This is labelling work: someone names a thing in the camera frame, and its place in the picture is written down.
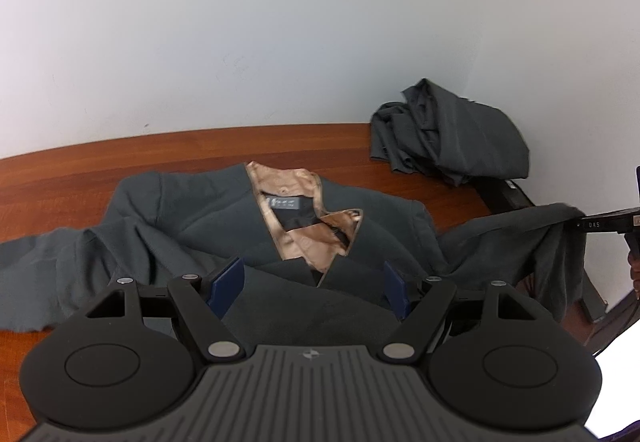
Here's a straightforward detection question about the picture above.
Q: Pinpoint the crumpled dark grey cloth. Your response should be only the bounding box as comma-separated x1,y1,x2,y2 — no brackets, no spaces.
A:
369,78,531,187

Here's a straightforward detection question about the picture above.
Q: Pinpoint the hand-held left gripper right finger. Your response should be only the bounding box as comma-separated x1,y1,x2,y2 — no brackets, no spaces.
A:
380,261,542,366

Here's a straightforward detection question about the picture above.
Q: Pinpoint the dark grey jacket tan lining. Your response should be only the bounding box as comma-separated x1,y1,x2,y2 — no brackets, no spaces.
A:
0,161,590,353

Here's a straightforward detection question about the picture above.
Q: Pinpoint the person's right hand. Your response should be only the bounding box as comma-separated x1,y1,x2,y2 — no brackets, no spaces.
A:
626,233,640,300

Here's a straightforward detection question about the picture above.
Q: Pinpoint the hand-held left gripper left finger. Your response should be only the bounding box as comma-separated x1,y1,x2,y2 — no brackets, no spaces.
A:
86,256,247,364

